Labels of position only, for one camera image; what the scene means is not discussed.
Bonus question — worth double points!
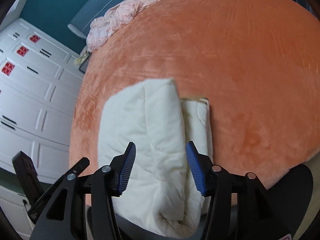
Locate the orange plush bed blanket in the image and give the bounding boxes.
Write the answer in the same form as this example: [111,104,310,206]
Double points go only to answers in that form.
[69,0,319,187]

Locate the red paper cutout decoration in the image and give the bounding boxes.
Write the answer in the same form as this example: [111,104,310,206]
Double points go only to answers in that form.
[1,62,15,76]
[29,34,41,43]
[16,46,29,57]

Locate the white panelled wardrobe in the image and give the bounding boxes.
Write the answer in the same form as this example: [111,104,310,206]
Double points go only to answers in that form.
[0,19,84,183]

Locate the cream white puffer jacket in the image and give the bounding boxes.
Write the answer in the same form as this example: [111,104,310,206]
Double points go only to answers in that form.
[98,79,213,238]

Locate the yellow items on nightstand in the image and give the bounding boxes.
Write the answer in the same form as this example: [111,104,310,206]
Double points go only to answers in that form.
[74,50,91,67]

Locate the pink floral quilt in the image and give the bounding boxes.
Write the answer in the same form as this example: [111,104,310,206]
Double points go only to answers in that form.
[86,0,161,53]

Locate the blue upholstered headboard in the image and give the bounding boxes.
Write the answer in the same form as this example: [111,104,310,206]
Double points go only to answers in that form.
[68,0,124,40]

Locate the dark blue nightstand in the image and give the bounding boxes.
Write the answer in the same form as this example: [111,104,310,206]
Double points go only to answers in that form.
[79,56,91,74]

